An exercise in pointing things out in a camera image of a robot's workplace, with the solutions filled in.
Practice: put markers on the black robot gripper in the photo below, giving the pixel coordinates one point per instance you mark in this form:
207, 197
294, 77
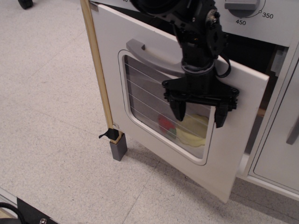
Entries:
206, 90

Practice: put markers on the white oven door with window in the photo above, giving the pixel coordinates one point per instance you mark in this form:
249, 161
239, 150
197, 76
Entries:
136, 97

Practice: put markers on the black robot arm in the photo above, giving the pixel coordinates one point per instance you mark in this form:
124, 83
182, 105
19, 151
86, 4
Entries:
196, 24

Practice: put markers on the yellow scalloped plate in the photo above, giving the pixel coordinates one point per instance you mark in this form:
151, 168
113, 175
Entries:
192, 130

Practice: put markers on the red toy chili pepper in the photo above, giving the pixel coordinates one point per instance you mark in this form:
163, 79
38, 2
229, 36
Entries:
167, 126

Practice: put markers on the white right cabinet door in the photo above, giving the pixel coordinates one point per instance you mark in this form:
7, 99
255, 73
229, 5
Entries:
277, 162

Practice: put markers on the grey cabinet leg cap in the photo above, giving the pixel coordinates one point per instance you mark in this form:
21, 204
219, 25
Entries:
119, 150

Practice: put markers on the white toy kitchen cabinet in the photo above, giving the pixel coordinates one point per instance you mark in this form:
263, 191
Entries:
266, 41

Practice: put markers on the grey temperature knob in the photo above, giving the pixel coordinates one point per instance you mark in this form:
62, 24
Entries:
241, 8

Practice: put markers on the black caster wheel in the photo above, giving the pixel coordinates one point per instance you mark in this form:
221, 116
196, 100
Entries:
26, 4

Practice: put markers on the grey oven door handle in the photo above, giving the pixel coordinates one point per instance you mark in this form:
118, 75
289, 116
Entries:
138, 50

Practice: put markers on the grey right door handle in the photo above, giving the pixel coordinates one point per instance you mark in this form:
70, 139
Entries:
293, 134

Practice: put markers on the light wooden corner post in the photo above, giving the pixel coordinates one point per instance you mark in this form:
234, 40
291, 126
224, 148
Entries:
89, 25

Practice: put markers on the black base plate with screw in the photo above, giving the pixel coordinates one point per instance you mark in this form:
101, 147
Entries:
33, 215

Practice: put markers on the aluminium frame rail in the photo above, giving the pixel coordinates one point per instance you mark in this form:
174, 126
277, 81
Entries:
6, 197

